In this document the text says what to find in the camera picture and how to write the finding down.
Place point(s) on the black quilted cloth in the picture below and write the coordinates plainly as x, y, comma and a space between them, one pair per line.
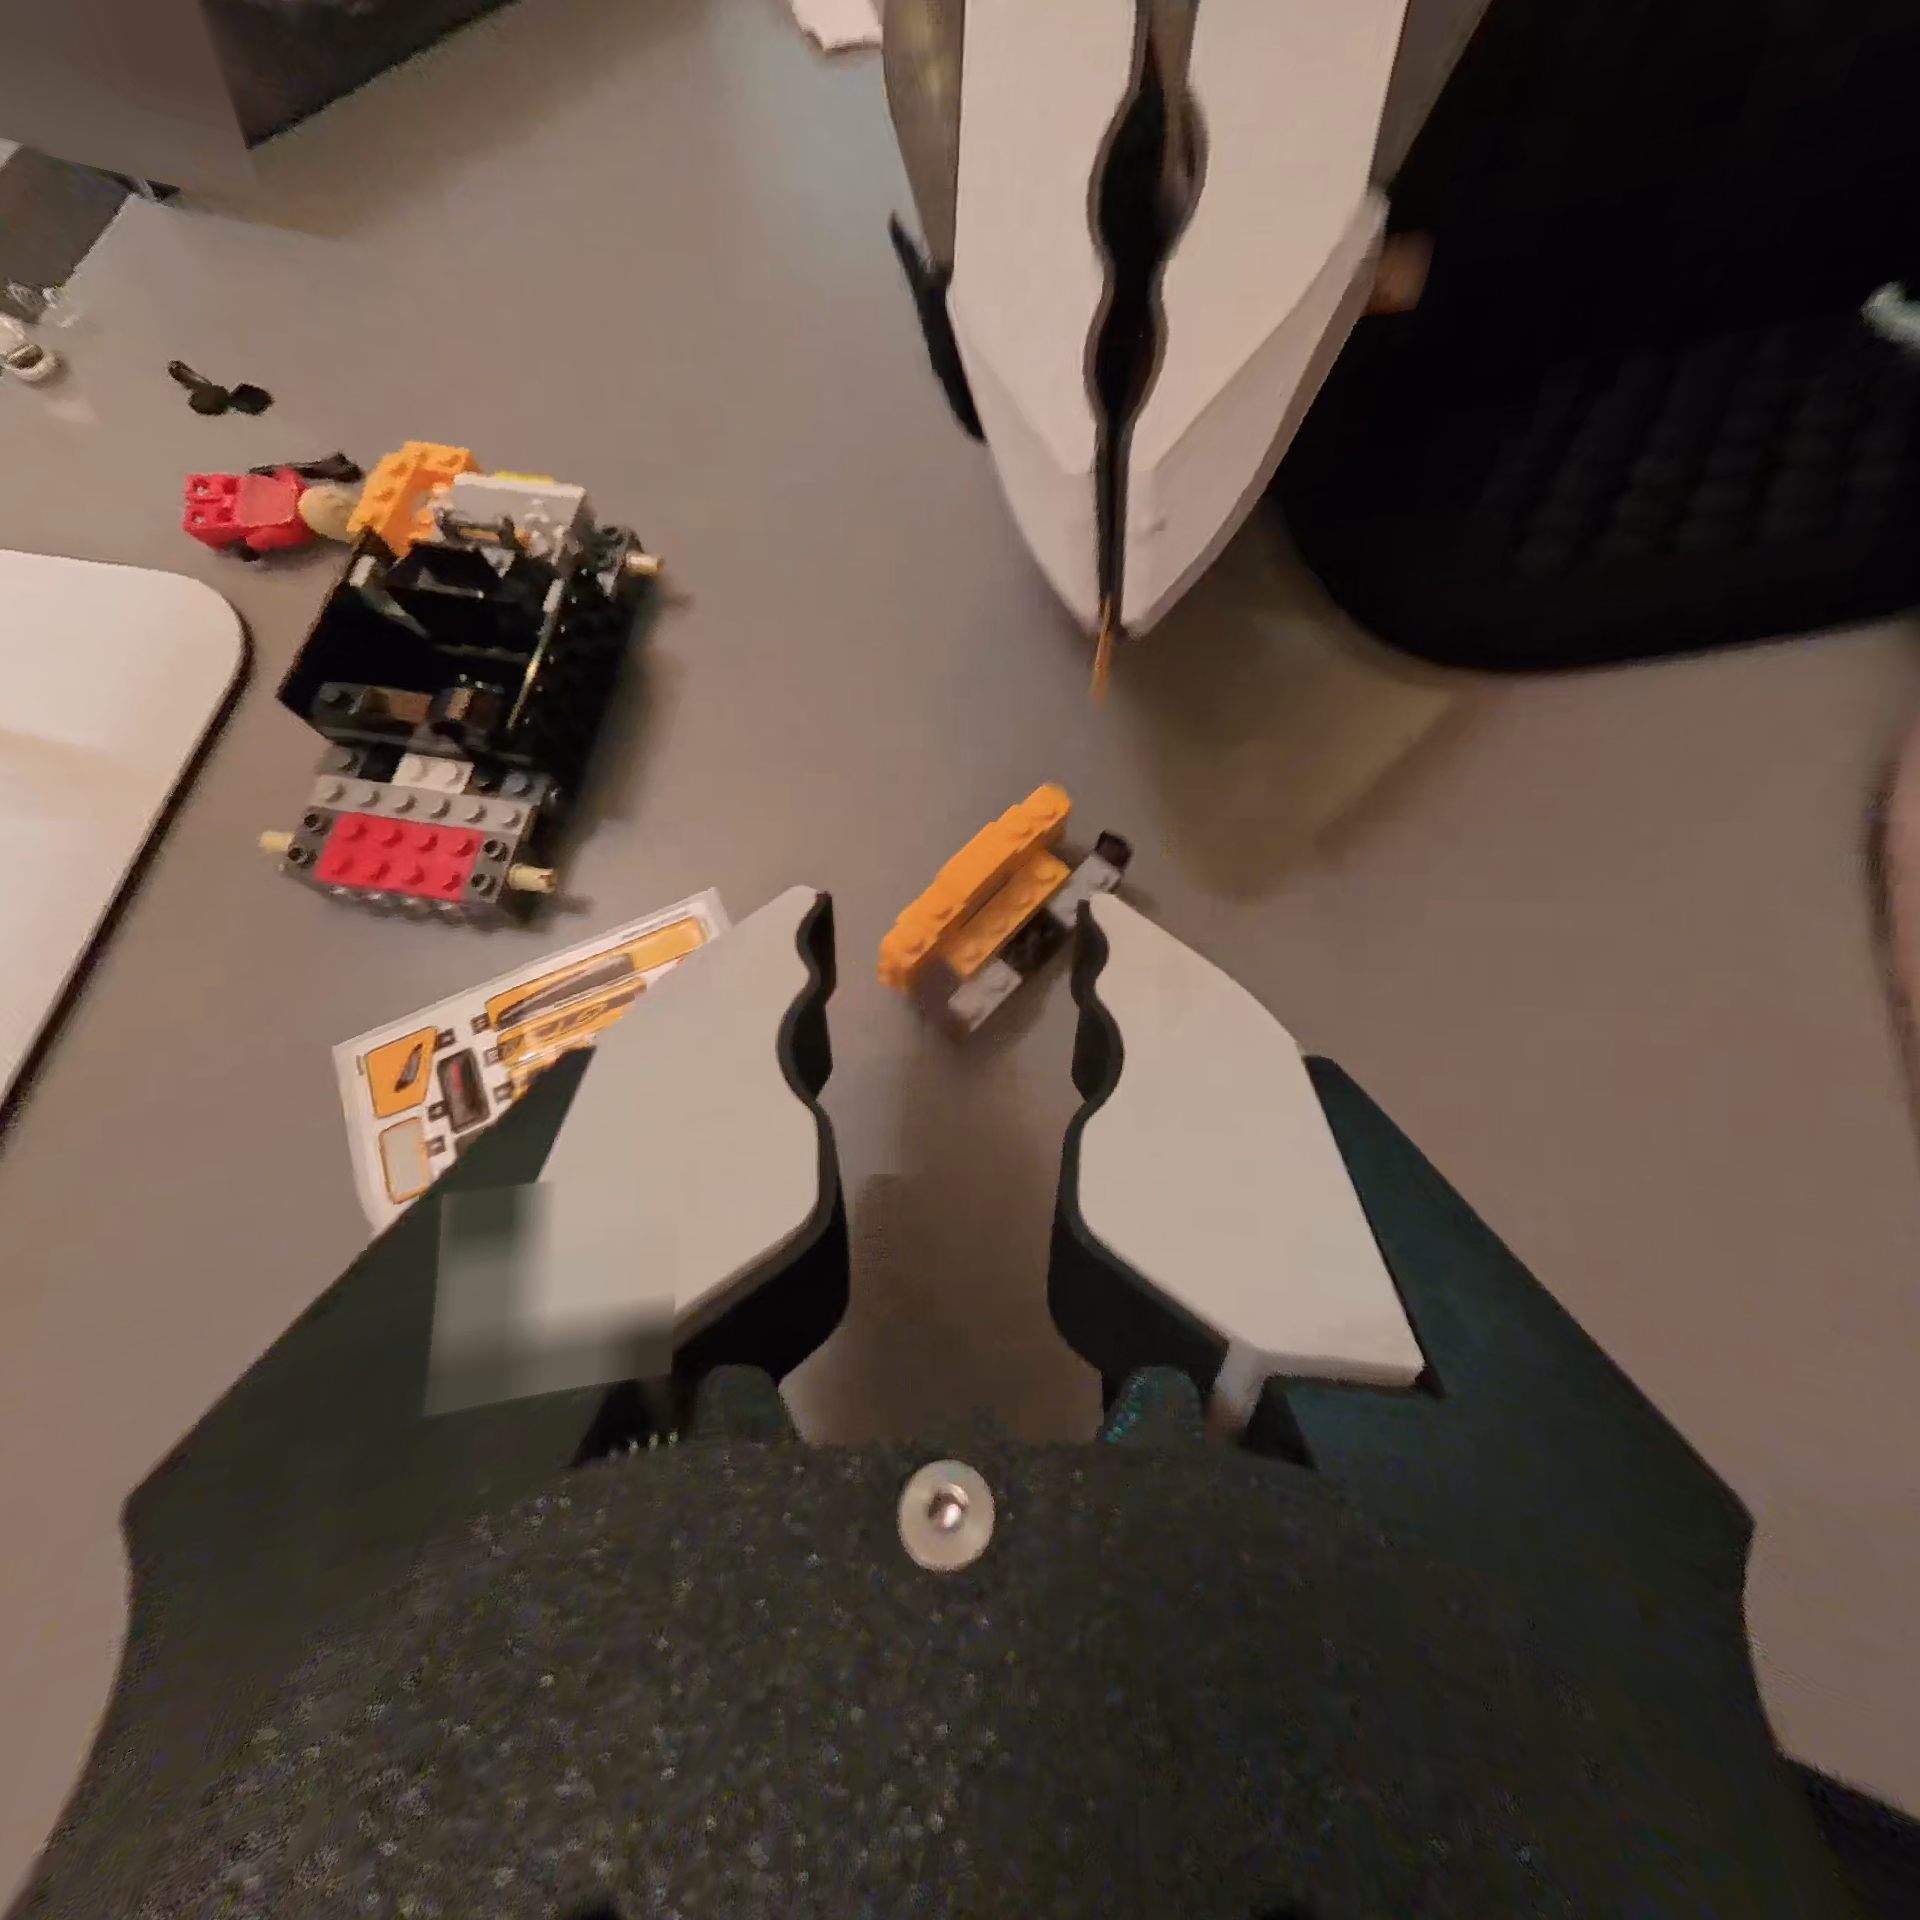
1622, 480

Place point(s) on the orange toy brick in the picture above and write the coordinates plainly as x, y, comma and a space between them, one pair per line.
405, 480

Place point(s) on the small black toy piece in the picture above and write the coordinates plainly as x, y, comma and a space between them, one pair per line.
225, 399

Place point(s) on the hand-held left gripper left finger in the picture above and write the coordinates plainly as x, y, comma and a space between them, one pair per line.
691, 1080

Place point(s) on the black toy car chassis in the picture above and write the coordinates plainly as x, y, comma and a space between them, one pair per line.
451, 630

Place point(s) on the grey desk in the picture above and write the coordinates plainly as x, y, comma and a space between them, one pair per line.
839, 524

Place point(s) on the red toy minifigure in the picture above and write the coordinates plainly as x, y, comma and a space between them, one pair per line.
241, 510

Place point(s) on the clear plastic dome piece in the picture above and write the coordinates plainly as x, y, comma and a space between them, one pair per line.
28, 360

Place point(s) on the black toy car box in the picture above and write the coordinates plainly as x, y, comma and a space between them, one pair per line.
346, 61

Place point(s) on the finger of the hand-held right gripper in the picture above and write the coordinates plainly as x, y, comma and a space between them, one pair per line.
1276, 224
1037, 224

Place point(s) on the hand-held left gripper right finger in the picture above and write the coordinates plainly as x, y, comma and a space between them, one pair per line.
1214, 1171

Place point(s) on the orange sticker sheet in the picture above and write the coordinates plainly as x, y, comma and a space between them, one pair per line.
451, 1080

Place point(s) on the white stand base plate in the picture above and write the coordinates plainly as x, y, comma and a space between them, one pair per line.
107, 751

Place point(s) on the torn white paper scraps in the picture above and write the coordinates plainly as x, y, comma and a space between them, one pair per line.
839, 24

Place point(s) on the orange and grey brick assembly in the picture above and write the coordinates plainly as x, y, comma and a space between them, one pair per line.
975, 902

